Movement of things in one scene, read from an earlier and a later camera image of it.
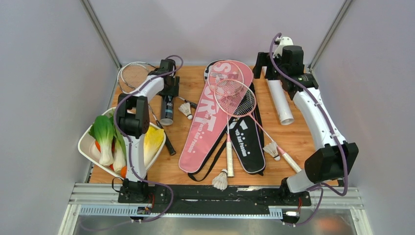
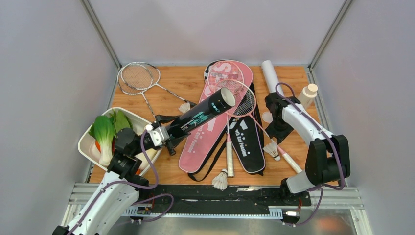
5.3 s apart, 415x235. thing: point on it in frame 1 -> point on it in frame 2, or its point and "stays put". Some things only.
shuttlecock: [185, 108] stays put
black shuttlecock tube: [167, 110] -> [189, 119]
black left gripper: [174, 90] -> [164, 119]
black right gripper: [264, 59] -> [271, 131]
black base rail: [212, 199] stays put
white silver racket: [132, 75] stays put
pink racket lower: [239, 97] stays put
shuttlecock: [271, 148] stays put
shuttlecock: [220, 180] stays put
